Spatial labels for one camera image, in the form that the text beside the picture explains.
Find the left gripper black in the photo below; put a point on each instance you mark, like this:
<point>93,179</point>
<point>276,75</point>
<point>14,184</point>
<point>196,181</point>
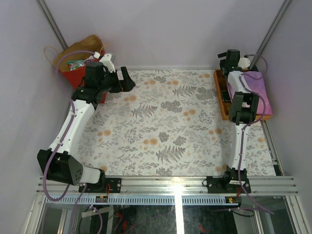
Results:
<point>117,81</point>

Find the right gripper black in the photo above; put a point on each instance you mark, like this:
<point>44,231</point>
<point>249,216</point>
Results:
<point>222,62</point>

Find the red brown paper bag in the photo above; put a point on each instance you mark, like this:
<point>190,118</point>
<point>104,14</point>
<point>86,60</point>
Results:
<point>83,49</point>

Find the teal snack packet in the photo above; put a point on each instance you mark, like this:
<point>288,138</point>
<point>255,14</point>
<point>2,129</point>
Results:
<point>75,64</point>

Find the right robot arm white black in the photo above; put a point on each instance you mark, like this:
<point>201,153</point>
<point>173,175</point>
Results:
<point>242,114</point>

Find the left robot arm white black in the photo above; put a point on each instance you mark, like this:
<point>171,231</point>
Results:
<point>59,162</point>

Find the orange wooden tray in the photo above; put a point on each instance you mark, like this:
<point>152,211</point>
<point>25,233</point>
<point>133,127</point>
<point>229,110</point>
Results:
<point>221,85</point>

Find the black object in tray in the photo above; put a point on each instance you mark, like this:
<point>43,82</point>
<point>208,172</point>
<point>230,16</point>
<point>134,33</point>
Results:
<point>225,96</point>

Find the purple princess cloth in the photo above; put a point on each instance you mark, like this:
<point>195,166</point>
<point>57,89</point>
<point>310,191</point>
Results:
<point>255,83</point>

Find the floral table mat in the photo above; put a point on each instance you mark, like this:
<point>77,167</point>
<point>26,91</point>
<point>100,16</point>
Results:
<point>170,124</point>

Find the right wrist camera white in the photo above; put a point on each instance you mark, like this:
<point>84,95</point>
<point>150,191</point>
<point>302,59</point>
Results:
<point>244,62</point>

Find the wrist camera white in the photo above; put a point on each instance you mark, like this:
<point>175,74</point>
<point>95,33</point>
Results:
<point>106,60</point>
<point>244,62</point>

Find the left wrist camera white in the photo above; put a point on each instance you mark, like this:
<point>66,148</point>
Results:
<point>106,60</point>

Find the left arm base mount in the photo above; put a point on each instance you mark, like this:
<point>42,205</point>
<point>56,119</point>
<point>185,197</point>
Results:
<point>105,184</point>

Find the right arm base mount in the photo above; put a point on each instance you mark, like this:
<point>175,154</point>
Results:
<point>224,182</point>

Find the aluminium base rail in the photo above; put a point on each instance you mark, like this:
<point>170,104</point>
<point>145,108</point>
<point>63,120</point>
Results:
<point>166,190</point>

